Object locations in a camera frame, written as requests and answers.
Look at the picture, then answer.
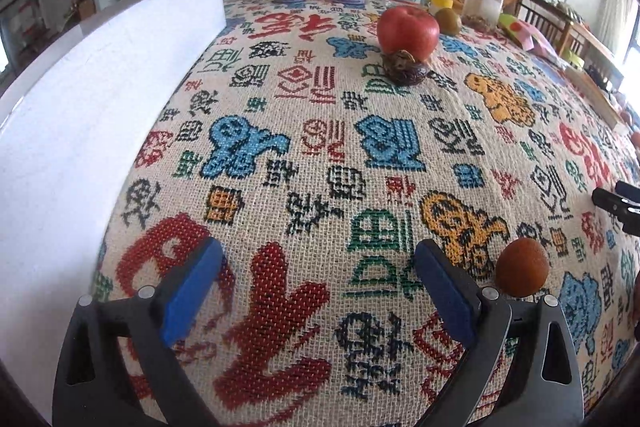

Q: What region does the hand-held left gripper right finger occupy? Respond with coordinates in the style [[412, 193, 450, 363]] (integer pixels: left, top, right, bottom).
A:
[[414, 238, 586, 427]]

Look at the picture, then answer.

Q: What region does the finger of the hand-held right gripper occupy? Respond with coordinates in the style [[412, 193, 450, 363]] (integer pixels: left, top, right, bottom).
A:
[[617, 180, 640, 208], [591, 187, 640, 238]]

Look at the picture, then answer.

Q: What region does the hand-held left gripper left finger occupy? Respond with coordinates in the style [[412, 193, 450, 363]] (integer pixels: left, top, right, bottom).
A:
[[52, 236, 225, 427]]

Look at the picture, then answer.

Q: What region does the brown round fruit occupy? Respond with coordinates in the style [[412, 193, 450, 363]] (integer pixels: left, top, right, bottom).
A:
[[495, 237, 550, 299]]

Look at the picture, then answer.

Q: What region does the small dark mangosteen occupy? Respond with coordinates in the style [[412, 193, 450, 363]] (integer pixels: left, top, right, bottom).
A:
[[382, 49, 431, 87]]

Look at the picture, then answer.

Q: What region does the red apple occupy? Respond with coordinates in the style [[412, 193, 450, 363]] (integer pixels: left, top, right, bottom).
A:
[[376, 5, 441, 63]]

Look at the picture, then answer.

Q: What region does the thick beige book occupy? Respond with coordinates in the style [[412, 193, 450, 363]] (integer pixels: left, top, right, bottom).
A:
[[564, 61, 627, 128]]

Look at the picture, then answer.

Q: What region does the printed woven tablecloth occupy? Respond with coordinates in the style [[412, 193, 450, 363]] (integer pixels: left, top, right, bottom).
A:
[[92, 0, 640, 427]]

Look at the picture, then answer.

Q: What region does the white sheer curtain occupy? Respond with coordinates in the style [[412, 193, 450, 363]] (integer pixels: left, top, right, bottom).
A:
[[597, 0, 634, 58]]

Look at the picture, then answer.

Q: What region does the pink snack packet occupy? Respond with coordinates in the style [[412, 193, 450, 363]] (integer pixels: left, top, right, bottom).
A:
[[499, 13, 557, 58]]

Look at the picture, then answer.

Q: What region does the dark wooden chair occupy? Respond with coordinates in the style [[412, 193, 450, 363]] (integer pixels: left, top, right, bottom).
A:
[[514, 0, 569, 54]]

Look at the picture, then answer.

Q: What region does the clear jar with black lid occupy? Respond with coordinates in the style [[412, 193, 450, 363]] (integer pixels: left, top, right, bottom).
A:
[[462, 0, 507, 32]]

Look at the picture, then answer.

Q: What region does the green kiwi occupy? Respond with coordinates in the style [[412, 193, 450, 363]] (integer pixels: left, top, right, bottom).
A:
[[434, 8, 464, 36]]

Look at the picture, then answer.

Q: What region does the wooden side cabinet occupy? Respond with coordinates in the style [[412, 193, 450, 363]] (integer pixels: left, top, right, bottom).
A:
[[69, 0, 96, 21]]

